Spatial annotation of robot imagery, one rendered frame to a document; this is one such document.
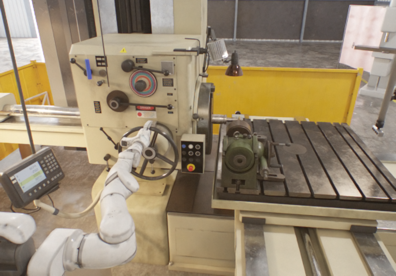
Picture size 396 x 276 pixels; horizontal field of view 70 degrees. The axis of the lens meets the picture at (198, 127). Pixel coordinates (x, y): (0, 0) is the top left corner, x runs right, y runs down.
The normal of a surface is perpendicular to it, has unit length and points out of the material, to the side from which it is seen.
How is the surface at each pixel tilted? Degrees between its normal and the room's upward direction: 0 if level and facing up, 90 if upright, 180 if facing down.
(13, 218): 5
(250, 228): 0
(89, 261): 77
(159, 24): 90
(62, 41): 90
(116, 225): 6
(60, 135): 90
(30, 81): 90
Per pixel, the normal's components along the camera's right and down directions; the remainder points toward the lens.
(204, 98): -0.07, -0.50
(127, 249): 0.87, 0.18
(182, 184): 0.00, -0.91
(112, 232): 0.03, -0.76
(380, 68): -0.68, 0.31
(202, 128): -0.11, 0.26
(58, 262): 1.00, 0.04
